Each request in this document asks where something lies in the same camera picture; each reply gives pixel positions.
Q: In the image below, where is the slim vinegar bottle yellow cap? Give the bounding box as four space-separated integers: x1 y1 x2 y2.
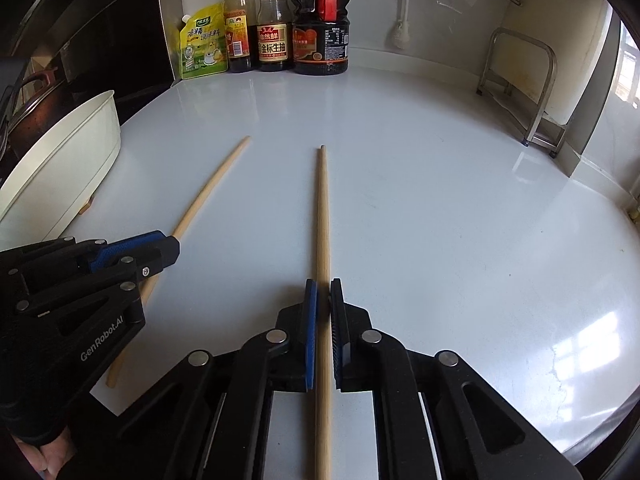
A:
223 0 257 74

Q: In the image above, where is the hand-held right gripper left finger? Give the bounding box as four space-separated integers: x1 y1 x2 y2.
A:
85 279 319 480

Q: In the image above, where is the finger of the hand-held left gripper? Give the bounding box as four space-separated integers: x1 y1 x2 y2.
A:
15 236 180 313
0 230 167 281

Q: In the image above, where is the dark cooking pot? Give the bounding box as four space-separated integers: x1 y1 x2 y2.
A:
0 67 71 181

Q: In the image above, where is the soy sauce bottle yellow cap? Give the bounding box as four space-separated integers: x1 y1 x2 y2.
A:
256 0 294 72

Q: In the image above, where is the white cutting board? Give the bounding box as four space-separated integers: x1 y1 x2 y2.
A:
487 0 613 126

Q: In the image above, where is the long wooden chopstick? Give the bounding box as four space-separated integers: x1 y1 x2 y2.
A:
306 145 335 480
105 135 252 389

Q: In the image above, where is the yellow green seasoning pouch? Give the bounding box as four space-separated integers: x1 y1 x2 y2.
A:
179 2 230 81

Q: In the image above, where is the person's left hand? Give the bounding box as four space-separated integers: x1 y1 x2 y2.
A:
0 340 93 480

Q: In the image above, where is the white hanging brush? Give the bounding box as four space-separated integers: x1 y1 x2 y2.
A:
391 0 416 51

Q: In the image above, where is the bright window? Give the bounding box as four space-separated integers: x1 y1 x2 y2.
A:
612 20 640 106

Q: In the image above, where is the large soy sauce jug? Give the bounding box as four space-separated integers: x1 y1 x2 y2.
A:
292 0 350 77

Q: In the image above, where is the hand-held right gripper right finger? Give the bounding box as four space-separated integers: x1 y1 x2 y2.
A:
329 277 583 480

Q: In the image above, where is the metal cutting board rack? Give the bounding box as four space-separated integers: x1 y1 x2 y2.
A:
475 27 568 157

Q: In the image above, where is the white round basin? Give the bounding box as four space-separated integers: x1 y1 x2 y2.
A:
0 90 122 253

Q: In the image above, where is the glass pot lid red handle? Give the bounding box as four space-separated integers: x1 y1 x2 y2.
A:
10 69 63 121

